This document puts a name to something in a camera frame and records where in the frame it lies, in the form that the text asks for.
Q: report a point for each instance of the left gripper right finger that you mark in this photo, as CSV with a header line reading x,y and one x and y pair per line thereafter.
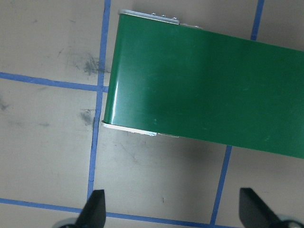
x,y
253,212

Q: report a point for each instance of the green conveyor belt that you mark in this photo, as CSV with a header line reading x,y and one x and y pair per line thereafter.
x,y
178,80

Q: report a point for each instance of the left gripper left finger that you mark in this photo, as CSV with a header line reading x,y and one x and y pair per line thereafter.
x,y
93,214

